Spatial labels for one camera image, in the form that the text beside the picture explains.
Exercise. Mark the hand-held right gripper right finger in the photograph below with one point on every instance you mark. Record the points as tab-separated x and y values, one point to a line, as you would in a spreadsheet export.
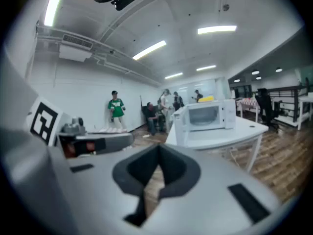
215	204

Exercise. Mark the black railing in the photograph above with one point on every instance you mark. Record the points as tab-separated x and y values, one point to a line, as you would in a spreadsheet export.
283	89

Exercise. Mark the white air conditioner unit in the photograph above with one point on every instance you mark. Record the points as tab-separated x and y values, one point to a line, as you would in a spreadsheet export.
73	53

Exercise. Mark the black head camera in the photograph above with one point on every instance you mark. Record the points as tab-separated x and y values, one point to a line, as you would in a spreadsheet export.
124	0

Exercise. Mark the white desk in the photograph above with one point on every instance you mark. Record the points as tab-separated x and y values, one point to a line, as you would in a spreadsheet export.
306	100

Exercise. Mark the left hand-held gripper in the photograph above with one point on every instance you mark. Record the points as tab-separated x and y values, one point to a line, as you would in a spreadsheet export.
44	121

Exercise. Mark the yellow corn cob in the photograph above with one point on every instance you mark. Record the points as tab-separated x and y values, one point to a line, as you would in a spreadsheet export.
206	99

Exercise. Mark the pink checkered table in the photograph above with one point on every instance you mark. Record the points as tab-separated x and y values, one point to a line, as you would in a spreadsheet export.
247	104

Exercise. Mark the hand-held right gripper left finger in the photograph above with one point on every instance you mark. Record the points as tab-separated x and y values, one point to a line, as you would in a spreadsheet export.
97	185

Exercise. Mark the white microwave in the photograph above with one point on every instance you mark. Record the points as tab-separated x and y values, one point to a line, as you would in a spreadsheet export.
227	116

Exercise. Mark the person's left hand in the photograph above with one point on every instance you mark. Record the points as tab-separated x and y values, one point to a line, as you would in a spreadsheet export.
68	149

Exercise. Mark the black office chair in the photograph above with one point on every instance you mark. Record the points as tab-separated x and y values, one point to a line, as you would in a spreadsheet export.
265	104

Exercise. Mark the ceiling light strip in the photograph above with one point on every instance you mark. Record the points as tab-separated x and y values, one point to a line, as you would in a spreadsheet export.
206	68
216	30
52	8
173	75
149	50

